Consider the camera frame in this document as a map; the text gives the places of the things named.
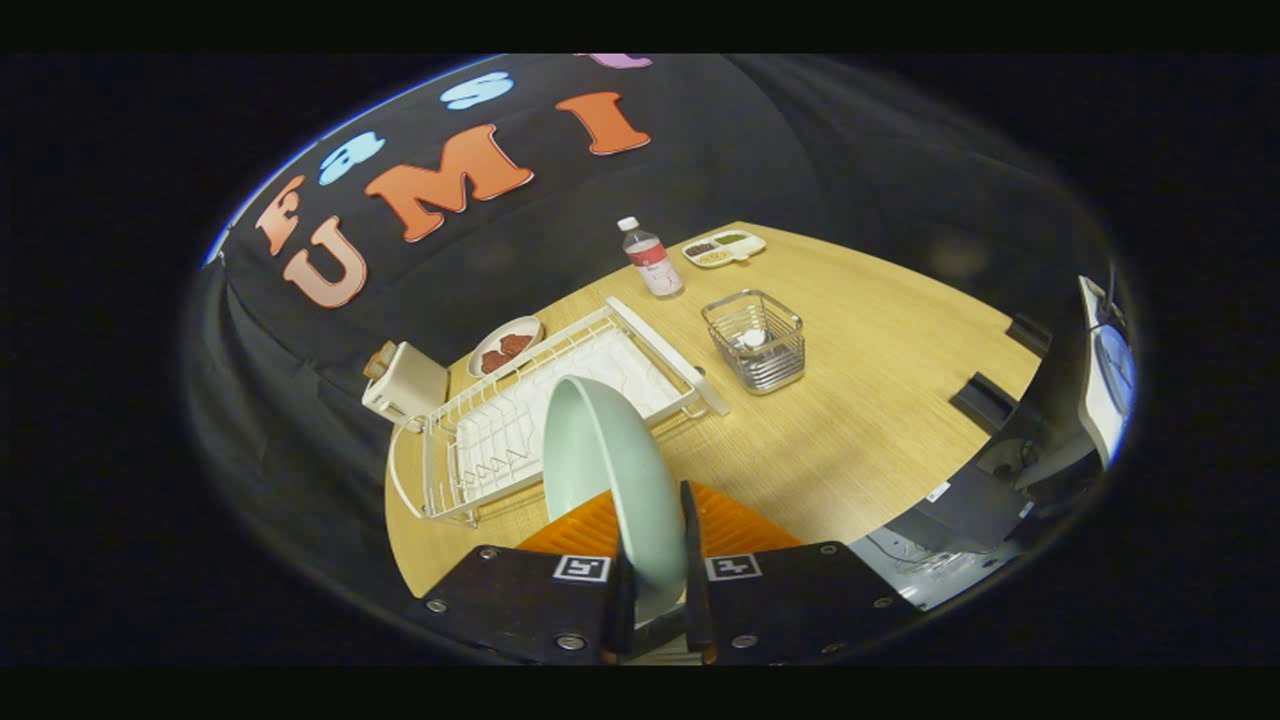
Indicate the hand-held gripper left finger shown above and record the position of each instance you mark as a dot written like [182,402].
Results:
[520,610]

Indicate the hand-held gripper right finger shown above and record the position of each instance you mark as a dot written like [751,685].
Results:
[693,590]

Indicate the pale green plate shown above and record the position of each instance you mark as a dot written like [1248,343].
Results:
[610,470]

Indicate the beige plate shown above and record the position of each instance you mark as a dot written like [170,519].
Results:
[490,343]

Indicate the white toaster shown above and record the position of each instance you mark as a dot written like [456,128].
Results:
[415,390]

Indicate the brown meat piece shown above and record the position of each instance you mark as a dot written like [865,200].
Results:
[516,345]
[492,361]

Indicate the dark desk equipment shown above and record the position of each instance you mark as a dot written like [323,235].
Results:
[960,510]

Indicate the toast bread slices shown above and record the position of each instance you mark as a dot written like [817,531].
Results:
[380,362]

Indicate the clear plastic water bottle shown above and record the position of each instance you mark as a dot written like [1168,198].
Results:
[655,265]

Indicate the white divided snack tray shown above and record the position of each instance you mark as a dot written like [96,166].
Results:
[725,248]

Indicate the black table clamp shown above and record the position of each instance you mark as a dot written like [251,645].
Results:
[1030,335]
[985,400]

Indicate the white monitor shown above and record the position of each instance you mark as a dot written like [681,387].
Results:
[1105,400]

